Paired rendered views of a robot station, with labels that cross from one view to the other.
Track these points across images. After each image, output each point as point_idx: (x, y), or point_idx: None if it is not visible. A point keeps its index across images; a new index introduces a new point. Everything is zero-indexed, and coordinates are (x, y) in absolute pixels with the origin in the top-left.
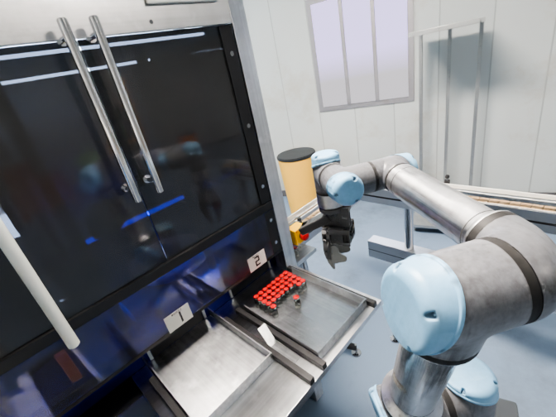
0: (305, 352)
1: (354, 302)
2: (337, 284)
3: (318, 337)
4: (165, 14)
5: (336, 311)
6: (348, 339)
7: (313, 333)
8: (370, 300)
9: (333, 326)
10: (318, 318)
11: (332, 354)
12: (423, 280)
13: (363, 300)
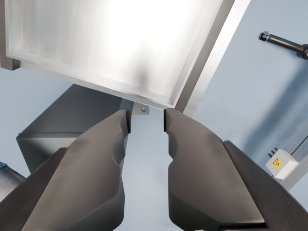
0: (3, 23)
1: (177, 77)
2: (233, 24)
3: (64, 32)
4: None
5: (144, 47)
6: (88, 87)
7: (70, 16)
8: (177, 109)
9: (103, 52)
10: (113, 13)
11: (46, 68)
12: None
13: (167, 105)
